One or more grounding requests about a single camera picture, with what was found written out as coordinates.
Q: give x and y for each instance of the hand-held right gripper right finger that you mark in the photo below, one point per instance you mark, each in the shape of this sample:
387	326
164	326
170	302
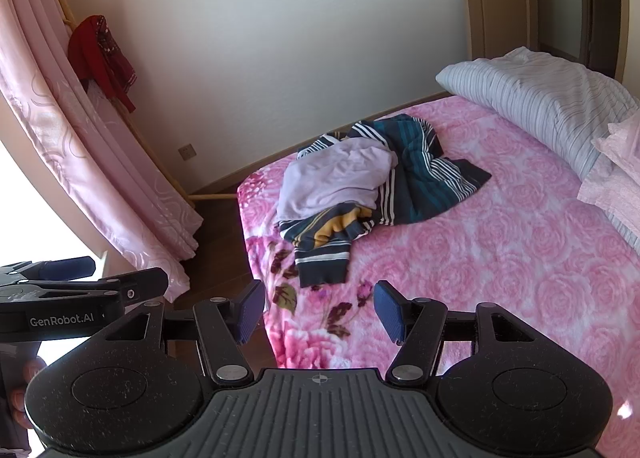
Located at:
390	310

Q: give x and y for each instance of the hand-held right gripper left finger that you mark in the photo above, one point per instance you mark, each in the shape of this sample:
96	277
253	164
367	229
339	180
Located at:
250	310

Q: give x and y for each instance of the lilac garment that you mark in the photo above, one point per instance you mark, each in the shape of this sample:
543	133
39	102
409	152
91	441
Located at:
330	178

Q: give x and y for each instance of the teal striped garment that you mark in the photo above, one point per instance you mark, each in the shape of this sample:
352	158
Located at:
425	163

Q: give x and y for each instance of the gold wall socket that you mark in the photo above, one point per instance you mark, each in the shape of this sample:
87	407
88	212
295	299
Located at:
187	152

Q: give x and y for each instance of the red garment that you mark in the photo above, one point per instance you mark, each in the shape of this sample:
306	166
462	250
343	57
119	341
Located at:
90	53

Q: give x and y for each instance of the pink curtain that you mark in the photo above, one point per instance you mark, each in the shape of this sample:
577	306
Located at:
75	138

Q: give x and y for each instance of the pink floral blanket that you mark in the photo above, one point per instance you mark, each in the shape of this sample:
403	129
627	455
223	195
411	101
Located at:
500	263

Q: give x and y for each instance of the pink pillow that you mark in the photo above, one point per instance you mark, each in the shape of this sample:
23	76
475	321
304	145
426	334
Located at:
620	178

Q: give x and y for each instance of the navy yellow striped garment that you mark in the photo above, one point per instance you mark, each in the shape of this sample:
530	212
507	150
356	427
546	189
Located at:
325	258

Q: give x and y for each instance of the person's left hand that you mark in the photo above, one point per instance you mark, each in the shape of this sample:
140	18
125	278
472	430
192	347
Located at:
30	373

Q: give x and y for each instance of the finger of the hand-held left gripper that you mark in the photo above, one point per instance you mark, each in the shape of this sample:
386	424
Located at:
70	268
147	283

